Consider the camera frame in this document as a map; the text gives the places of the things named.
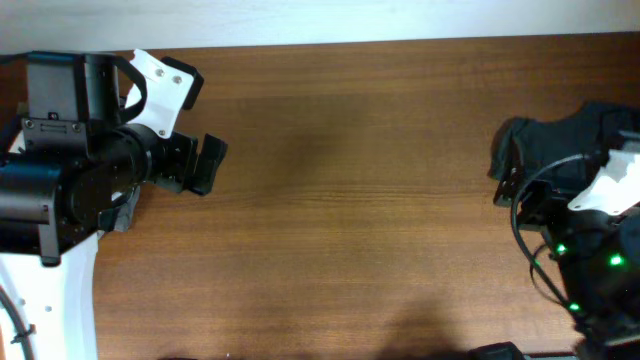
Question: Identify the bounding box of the dark navy garment pile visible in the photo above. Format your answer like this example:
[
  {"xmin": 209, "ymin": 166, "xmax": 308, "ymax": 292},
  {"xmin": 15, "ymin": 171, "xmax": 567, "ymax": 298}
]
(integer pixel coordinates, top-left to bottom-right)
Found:
[{"xmin": 488, "ymin": 101, "xmax": 639, "ymax": 181}]

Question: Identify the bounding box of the grey striped folded garment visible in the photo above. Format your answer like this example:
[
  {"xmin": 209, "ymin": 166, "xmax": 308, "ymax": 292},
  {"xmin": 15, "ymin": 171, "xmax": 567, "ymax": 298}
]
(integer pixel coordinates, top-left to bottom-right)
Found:
[{"xmin": 98, "ymin": 186, "xmax": 141, "ymax": 232}]

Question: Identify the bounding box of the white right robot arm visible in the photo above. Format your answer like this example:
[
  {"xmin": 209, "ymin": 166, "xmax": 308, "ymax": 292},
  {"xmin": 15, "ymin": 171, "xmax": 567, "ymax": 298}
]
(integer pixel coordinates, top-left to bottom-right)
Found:
[{"xmin": 494, "ymin": 157, "xmax": 639, "ymax": 359}]

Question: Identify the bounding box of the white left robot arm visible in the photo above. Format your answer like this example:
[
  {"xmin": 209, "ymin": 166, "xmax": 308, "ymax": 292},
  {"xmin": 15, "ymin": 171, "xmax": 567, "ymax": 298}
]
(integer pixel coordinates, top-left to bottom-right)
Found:
[{"xmin": 1, "ymin": 50, "xmax": 227, "ymax": 359}]

